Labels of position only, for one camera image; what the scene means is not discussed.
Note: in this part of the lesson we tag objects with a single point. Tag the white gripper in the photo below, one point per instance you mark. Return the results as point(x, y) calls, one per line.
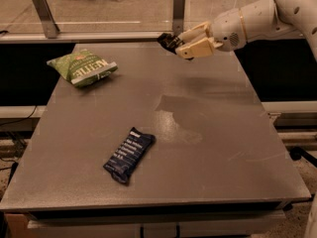
point(227, 31)

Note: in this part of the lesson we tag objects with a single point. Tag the black rxbar chocolate wrapper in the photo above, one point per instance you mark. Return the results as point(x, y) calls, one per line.
point(170, 42)

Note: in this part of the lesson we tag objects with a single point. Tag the clear acrylic barrier panel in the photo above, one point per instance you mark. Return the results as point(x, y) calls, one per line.
point(19, 18)

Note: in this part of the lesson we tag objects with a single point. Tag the dark blue rxbar wrapper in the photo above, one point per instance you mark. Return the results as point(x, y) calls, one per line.
point(127, 156)

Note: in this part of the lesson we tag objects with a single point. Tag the middle metal bracket post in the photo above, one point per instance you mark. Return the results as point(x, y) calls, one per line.
point(178, 9)

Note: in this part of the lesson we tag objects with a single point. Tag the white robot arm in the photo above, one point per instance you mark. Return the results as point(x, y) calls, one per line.
point(262, 20)

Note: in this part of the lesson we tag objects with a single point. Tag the green kettle chips bag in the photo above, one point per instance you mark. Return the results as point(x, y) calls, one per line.
point(82, 68)

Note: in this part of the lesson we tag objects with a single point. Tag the left metal bracket post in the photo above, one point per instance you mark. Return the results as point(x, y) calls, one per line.
point(50, 28)

